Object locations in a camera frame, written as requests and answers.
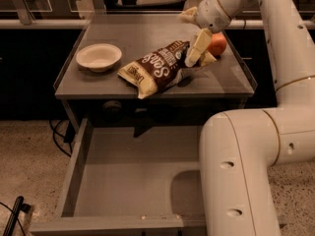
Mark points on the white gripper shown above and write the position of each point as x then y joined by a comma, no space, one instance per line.
210,13

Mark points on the orange fruit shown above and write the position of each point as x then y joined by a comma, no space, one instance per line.
218,44

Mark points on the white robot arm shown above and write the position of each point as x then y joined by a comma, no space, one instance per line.
237,147

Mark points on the grey cabinet counter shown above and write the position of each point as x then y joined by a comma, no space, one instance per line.
228,80

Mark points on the brown sea salt chip bag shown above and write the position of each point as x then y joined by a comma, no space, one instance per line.
158,70

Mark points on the grey open top drawer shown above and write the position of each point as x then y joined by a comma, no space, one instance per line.
118,184

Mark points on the black chair back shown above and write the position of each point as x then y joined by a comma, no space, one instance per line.
168,6

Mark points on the black bar object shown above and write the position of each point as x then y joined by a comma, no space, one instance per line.
18,207

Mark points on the dark ball under counter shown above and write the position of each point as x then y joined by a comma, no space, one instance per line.
111,109

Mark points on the white paper bowl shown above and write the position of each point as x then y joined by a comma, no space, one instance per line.
98,57

